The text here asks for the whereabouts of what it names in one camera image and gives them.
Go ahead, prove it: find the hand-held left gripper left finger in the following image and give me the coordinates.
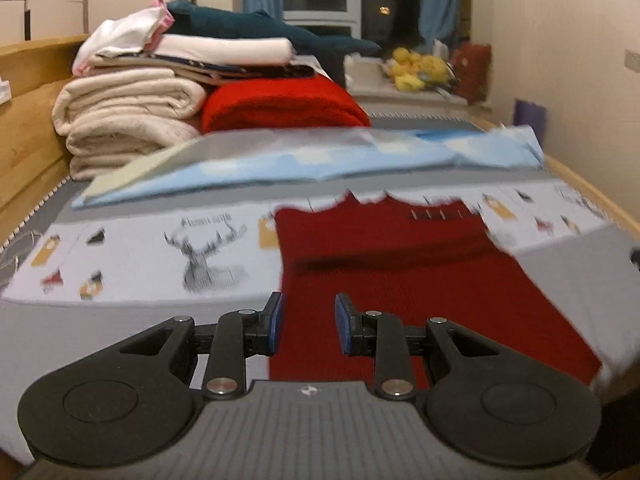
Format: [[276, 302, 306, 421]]
[[120, 291, 286, 401]]

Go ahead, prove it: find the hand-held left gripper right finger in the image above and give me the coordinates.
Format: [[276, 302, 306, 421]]
[[334, 292, 501, 401]]

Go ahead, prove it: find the red knitted sweater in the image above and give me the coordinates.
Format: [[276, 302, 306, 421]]
[[270, 191, 603, 396]]

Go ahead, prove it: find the light blue sheet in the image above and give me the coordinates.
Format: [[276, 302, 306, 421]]
[[72, 127, 546, 211]]

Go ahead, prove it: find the folded red blanket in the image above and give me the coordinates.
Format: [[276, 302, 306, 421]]
[[200, 77, 372, 133]]

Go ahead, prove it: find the white window sill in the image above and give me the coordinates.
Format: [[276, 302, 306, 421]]
[[345, 55, 493, 107]]

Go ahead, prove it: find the folded cream blanket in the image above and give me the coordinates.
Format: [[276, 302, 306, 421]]
[[52, 69, 208, 181]]

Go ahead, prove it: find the yellow plush toy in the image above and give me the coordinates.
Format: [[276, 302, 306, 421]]
[[389, 47, 426, 93], [420, 55, 451, 87]]

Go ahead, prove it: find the folded white cloth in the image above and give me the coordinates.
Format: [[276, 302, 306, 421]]
[[155, 34, 296, 67]]

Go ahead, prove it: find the red cushion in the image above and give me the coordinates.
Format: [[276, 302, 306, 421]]
[[452, 42, 493, 103]]

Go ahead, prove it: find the teal shark plush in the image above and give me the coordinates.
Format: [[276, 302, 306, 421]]
[[165, 0, 383, 68]]

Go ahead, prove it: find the white and pink cloth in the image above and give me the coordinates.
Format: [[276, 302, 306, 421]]
[[71, 0, 176, 77]]

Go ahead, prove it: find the wooden bed frame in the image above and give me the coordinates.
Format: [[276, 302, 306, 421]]
[[0, 35, 640, 243]]

